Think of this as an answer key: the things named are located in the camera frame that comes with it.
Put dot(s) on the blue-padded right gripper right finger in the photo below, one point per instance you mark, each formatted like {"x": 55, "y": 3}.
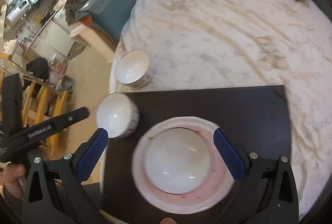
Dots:
{"x": 234, "y": 157}

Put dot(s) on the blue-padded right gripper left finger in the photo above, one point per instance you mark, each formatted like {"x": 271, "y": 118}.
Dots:
{"x": 88, "y": 154}

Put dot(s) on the white patterned bowl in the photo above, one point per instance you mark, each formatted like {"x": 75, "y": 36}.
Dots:
{"x": 118, "y": 115}

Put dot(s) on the pink strawberry plate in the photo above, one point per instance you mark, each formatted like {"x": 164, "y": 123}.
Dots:
{"x": 216, "y": 187}

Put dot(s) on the large white bowl dark rim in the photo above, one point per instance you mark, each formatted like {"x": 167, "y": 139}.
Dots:
{"x": 177, "y": 160}

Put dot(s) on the small white fish-pattern bowl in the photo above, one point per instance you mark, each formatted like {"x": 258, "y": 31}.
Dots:
{"x": 135, "y": 68}

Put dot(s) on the left hand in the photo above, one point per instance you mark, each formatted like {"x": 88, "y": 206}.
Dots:
{"x": 10, "y": 177}

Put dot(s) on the right hand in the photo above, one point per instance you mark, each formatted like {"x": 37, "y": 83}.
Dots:
{"x": 168, "y": 221}

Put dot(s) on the yellow wooden chair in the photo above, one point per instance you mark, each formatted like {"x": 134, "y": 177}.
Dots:
{"x": 44, "y": 97}

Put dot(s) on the dark brown placemat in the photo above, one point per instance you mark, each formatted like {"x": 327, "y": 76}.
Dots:
{"x": 257, "y": 119}

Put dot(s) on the white kitchen counter cabinet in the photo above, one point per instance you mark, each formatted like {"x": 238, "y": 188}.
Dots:
{"x": 53, "y": 39}

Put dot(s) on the white floral bed sheet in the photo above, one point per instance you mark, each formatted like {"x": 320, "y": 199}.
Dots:
{"x": 199, "y": 44}

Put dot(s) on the teal mattress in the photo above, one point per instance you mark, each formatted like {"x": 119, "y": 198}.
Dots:
{"x": 106, "y": 17}

